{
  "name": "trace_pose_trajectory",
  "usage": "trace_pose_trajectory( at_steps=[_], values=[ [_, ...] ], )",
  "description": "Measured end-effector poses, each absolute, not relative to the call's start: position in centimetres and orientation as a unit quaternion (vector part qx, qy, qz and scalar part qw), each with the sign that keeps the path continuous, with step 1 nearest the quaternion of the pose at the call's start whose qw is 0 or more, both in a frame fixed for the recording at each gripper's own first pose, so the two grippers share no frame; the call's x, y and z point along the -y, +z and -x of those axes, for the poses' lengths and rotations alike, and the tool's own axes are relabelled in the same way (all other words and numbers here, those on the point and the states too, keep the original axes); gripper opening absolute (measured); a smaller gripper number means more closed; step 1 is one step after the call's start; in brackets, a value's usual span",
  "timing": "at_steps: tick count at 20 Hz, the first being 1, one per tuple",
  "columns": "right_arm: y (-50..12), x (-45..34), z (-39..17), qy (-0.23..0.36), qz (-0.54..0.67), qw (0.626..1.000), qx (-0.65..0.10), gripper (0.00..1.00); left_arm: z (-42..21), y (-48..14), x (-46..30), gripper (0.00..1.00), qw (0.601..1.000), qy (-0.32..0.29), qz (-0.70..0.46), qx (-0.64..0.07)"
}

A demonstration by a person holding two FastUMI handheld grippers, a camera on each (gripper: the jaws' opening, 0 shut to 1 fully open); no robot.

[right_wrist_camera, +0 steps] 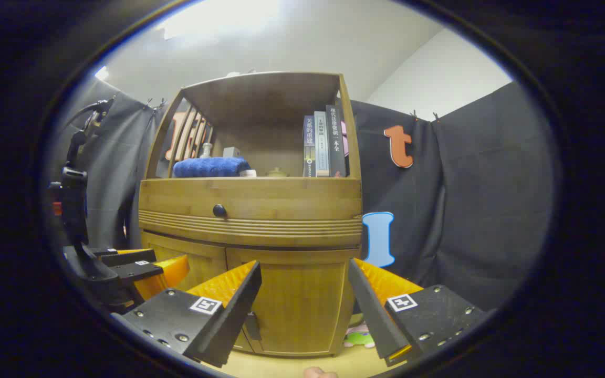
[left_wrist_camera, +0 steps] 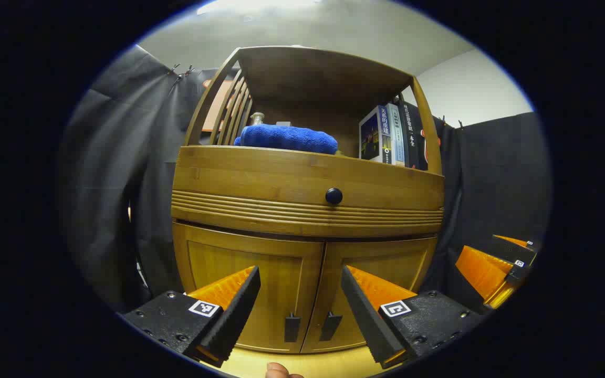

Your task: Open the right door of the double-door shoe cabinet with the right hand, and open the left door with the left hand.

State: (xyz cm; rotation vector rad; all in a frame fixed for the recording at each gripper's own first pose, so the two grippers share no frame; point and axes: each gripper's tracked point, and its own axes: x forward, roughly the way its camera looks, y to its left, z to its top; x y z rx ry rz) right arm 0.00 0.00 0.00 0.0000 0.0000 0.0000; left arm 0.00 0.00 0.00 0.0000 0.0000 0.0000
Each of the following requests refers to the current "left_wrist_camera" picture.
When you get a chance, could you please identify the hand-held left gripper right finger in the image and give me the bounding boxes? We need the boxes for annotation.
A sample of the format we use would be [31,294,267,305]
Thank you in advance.
[340,265,484,369]

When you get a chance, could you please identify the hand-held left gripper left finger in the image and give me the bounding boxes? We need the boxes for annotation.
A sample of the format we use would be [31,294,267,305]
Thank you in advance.
[119,265,261,368]

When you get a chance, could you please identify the black door handle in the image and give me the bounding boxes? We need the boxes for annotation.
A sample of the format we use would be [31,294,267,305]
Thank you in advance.
[284,313,301,343]
[319,311,342,342]

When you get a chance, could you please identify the wooden cabinet door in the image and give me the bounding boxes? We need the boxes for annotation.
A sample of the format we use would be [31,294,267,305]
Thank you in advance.
[301,237,438,353]
[174,222,325,353]

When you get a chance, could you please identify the wooden double-door shoe cabinet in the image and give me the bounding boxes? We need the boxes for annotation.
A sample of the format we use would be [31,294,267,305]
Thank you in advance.
[170,46,446,355]

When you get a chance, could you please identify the wooden drawer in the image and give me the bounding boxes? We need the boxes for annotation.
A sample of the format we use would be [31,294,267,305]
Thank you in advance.
[171,146,445,237]

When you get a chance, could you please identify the black spine book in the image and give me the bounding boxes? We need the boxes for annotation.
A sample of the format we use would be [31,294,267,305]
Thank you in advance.
[400,101,429,171]

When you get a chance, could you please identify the grey white spine book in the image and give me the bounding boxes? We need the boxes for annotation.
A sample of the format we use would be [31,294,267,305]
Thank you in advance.
[387,103,405,166]

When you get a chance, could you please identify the dark cover book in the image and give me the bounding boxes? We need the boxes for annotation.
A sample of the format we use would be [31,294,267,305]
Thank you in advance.
[359,105,391,164]

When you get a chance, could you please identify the blue folded towel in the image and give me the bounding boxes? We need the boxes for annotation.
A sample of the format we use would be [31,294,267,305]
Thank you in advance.
[233,124,339,155]

